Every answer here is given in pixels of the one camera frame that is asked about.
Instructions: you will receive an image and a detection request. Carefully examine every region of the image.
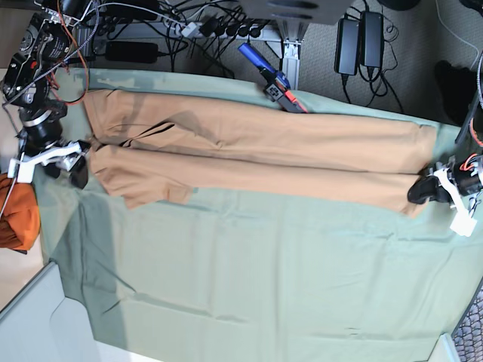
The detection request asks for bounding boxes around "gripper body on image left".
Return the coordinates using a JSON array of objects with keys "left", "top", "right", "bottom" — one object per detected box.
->
[{"left": 43, "top": 141, "right": 91, "bottom": 177}]

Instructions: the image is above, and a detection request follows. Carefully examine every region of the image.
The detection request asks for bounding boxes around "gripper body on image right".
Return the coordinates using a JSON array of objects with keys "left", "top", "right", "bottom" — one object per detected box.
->
[{"left": 428, "top": 161, "right": 457, "bottom": 204}]

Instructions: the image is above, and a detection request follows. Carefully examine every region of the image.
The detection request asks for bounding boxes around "tan orange T-shirt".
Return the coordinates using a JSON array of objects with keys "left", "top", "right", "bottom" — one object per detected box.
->
[{"left": 84, "top": 90, "right": 437, "bottom": 215}]

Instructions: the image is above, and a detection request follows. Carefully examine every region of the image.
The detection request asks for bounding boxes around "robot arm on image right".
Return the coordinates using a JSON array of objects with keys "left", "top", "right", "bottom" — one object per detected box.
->
[{"left": 407, "top": 57, "right": 482, "bottom": 205}]

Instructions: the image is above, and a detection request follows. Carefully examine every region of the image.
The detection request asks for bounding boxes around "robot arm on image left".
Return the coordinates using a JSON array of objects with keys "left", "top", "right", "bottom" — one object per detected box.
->
[{"left": 1, "top": 1, "right": 100, "bottom": 189}]

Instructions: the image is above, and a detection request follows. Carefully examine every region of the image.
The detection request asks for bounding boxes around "folded dark orange garment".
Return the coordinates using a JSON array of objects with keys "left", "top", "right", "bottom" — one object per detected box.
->
[{"left": 1, "top": 183, "right": 41, "bottom": 254}]

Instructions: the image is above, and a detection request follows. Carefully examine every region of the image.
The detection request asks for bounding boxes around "black power brick left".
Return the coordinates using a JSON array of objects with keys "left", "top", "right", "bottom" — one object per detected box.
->
[{"left": 104, "top": 41, "right": 158, "bottom": 64}]

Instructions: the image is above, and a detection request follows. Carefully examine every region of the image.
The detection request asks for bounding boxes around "grey plastic bin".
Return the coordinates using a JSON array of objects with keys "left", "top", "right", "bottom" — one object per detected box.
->
[{"left": 0, "top": 262, "right": 102, "bottom": 362}]

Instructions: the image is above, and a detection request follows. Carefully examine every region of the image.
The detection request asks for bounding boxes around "dark patterned mat corner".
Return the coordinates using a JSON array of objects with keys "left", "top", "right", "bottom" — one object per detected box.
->
[{"left": 451, "top": 281, "right": 483, "bottom": 362}]

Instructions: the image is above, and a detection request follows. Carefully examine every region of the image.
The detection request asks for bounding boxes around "black power adapter pair right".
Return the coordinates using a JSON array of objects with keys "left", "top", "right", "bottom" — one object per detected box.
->
[{"left": 360, "top": 11, "right": 384, "bottom": 68}]

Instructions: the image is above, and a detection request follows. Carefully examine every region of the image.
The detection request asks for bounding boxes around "black power adapter pair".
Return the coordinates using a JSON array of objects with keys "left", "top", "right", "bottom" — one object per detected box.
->
[
  {"left": 360, "top": 11, "right": 384, "bottom": 68},
  {"left": 334, "top": 18, "right": 359, "bottom": 75}
]

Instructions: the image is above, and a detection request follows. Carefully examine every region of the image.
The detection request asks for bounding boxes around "black power adapter pair left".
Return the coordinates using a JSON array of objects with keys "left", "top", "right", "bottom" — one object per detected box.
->
[{"left": 334, "top": 18, "right": 359, "bottom": 75}]

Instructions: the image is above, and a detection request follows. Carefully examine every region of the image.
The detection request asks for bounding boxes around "light green table cloth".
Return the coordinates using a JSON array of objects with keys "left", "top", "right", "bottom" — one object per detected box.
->
[{"left": 24, "top": 67, "right": 483, "bottom": 362}]

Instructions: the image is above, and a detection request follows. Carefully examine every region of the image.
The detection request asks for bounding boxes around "blue orange bar clamp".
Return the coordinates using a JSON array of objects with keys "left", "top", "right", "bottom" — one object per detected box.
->
[{"left": 238, "top": 43, "right": 308, "bottom": 113}]

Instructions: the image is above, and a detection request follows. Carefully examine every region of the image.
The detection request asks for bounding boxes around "black power strip with plugs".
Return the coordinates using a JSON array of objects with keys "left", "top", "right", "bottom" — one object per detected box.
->
[{"left": 166, "top": 17, "right": 271, "bottom": 38}]

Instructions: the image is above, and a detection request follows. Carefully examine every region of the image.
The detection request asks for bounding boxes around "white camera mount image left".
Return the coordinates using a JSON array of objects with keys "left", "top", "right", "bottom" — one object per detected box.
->
[{"left": 7, "top": 140, "right": 90, "bottom": 185}]

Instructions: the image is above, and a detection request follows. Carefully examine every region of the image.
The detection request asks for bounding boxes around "white camera mount image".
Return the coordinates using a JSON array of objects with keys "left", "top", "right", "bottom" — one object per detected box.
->
[
  {"left": 433, "top": 167, "right": 477, "bottom": 237},
  {"left": 7, "top": 140, "right": 90, "bottom": 185}
]

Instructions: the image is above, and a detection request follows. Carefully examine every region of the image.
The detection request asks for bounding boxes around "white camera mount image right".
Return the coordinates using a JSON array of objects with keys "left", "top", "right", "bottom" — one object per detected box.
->
[{"left": 433, "top": 167, "right": 477, "bottom": 237}]

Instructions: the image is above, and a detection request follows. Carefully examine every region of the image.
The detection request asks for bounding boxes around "white cable on left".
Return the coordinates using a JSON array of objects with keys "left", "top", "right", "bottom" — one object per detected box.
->
[{"left": 0, "top": 105, "right": 27, "bottom": 219}]

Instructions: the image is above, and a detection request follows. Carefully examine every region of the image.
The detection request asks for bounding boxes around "grey cable top right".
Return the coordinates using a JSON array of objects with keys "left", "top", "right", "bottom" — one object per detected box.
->
[{"left": 433, "top": 0, "right": 480, "bottom": 50}]

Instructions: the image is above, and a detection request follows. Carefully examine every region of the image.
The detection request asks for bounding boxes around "aluminium frame post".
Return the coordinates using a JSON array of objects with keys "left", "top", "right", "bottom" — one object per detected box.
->
[{"left": 277, "top": 20, "right": 307, "bottom": 90}]

